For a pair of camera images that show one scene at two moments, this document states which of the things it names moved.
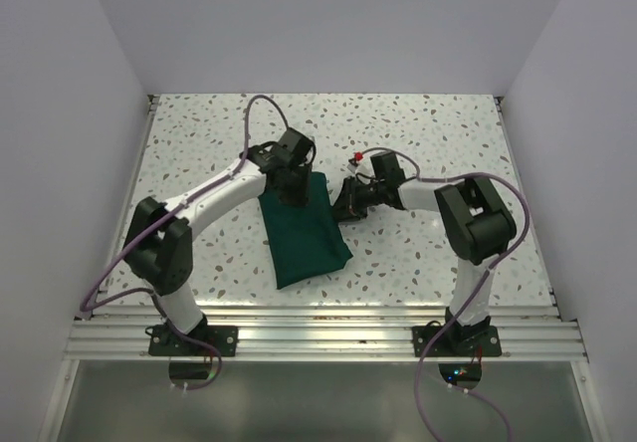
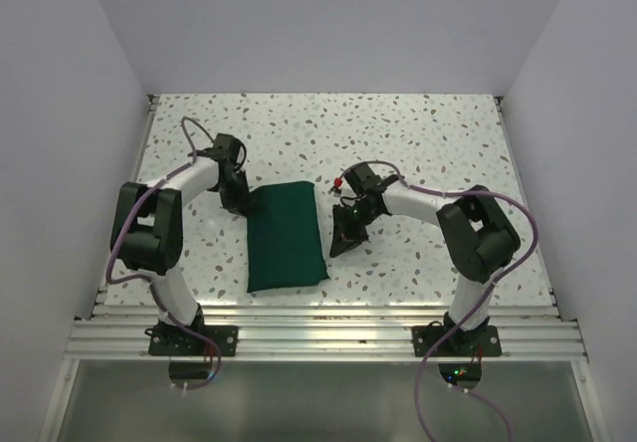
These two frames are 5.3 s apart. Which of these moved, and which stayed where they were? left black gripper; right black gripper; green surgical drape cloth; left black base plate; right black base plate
Moved: left black gripper; right black gripper; green surgical drape cloth
Stayed: right black base plate; left black base plate
